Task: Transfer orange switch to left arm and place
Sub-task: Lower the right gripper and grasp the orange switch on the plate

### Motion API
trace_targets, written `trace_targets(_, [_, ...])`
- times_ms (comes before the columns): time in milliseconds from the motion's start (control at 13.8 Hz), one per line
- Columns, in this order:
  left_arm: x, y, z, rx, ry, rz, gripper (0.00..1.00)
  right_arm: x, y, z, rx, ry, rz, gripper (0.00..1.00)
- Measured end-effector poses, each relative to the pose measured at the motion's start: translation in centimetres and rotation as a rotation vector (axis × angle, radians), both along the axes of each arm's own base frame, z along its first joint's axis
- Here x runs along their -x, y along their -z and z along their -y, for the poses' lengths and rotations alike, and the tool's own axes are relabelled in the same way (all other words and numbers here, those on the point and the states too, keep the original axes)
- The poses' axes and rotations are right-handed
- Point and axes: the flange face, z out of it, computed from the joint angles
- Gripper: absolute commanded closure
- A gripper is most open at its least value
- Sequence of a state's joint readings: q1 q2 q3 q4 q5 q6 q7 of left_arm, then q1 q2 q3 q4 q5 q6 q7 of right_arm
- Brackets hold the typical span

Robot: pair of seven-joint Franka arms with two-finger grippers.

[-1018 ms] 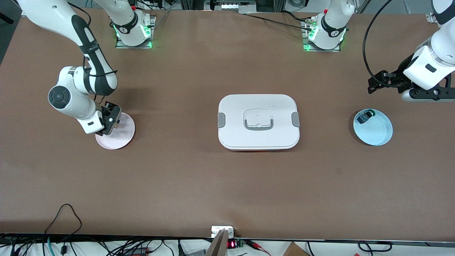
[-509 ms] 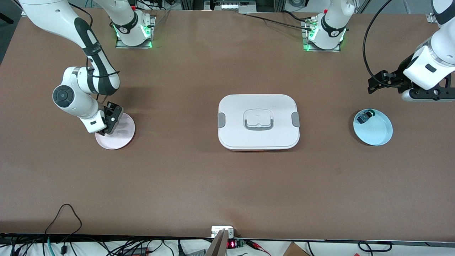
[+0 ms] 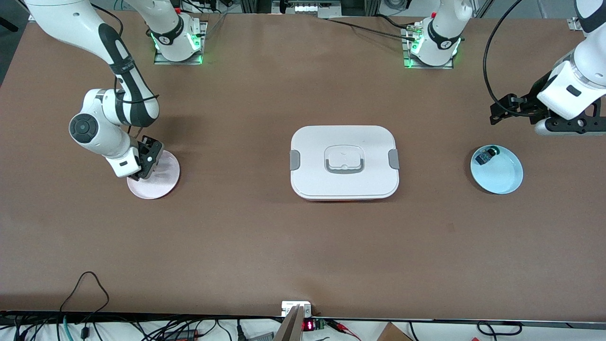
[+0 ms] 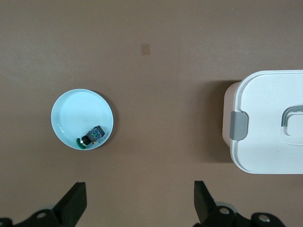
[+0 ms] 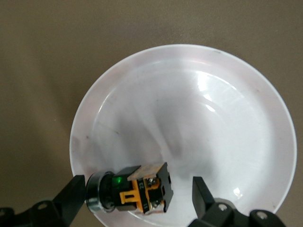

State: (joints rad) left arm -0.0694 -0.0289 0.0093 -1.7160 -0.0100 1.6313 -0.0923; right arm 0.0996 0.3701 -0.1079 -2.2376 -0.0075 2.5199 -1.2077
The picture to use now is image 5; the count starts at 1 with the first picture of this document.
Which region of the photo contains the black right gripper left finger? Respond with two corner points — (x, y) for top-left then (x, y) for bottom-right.
(16, 175), (86, 227)

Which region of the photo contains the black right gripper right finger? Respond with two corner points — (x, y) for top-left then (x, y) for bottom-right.
(189, 176), (249, 227)

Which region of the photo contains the orange black push-button switch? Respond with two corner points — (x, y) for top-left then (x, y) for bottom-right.
(85, 162), (175, 215)

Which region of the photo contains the pink round plate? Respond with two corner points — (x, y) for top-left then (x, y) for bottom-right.
(69, 44), (298, 224)

